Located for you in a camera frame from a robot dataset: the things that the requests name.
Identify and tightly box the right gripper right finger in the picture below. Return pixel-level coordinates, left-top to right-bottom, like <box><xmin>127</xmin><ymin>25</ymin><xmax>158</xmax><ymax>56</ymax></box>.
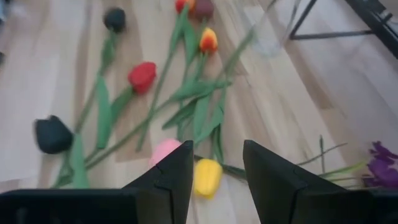
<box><xmin>243</xmin><ymin>139</ymin><xmax>373</xmax><ymax>224</ymax></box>

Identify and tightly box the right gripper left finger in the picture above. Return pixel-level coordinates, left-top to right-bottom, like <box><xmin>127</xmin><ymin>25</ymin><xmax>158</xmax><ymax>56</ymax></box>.
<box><xmin>123</xmin><ymin>140</ymin><xmax>194</xmax><ymax>224</ymax></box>

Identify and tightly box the pink tulip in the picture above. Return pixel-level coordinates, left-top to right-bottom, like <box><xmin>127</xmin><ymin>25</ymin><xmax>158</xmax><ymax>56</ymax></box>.
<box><xmin>148</xmin><ymin>138</ymin><xmax>184</xmax><ymax>169</ymax></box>

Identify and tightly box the purple artificial flower bunch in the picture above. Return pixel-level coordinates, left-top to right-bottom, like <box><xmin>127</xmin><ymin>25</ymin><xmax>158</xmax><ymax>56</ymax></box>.
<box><xmin>295</xmin><ymin>134</ymin><xmax>398</xmax><ymax>191</ymax></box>

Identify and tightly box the yellow and red tulip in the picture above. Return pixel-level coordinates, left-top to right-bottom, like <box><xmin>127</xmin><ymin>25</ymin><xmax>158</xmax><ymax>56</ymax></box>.
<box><xmin>174</xmin><ymin>27</ymin><xmax>219</xmax><ymax>141</ymax></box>

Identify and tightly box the black tulip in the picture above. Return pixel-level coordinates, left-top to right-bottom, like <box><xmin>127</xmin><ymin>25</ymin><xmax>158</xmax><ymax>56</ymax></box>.
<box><xmin>73</xmin><ymin>6</ymin><xmax>127</xmax><ymax>134</ymax></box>
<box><xmin>33</xmin><ymin>114</ymin><xmax>91</xmax><ymax>190</ymax></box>

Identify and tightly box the clear glass vase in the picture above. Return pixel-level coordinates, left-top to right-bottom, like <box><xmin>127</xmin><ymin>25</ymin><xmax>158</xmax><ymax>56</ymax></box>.
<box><xmin>244</xmin><ymin>0</ymin><xmax>303</xmax><ymax>58</ymax></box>

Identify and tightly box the dark maroon tulip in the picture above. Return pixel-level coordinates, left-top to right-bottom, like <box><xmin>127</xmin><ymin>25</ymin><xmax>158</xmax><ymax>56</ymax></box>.
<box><xmin>183</xmin><ymin>0</ymin><xmax>216</xmax><ymax>68</ymax></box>

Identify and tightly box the orange tulip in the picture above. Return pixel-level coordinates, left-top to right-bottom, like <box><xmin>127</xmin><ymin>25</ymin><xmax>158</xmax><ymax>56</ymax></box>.
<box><xmin>135</xmin><ymin>0</ymin><xmax>197</xmax><ymax>153</ymax></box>

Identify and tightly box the black aluminium table frame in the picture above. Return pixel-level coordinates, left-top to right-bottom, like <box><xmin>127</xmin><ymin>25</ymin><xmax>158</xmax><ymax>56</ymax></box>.
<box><xmin>343</xmin><ymin>0</ymin><xmax>398</xmax><ymax>59</ymax></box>

